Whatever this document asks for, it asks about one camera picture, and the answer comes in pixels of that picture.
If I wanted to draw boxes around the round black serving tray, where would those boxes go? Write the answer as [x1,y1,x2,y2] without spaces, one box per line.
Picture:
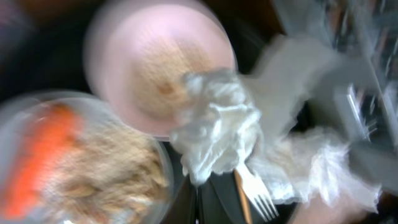
[1,1,282,223]

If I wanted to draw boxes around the rice crumbs in bowl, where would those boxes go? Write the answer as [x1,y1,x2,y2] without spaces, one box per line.
[131,40,212,119]

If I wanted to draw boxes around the white plastic fork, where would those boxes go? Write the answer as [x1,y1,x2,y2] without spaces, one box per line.
[236,163,279,222]

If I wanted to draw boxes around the orange carrot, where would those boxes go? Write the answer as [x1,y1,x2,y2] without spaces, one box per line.
[1,103,82,220]

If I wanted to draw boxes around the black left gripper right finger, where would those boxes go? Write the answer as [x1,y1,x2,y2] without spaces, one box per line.
[198,173,245,224]

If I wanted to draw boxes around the white tissue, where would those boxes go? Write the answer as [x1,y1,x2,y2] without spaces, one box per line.
[246,128,381,212]
[169,69,262,186]

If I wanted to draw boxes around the pink bowl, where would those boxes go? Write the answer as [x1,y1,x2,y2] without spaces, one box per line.
[83,1,237,139]

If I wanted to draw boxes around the grey plate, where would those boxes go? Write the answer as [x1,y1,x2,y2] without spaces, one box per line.
[1,91,174,223]

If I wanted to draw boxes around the wooden chopstick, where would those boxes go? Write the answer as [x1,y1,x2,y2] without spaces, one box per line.
[234,170,252,224]

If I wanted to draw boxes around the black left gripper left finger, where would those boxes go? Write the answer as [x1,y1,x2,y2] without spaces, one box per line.
[160,177,197,224]

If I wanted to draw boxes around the peanut shells and rice scraps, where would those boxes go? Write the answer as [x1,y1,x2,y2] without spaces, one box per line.
[41,123,169,223]

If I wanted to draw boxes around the grey dishwasher rack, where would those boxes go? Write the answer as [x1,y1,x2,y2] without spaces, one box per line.
[248,0,398,194]

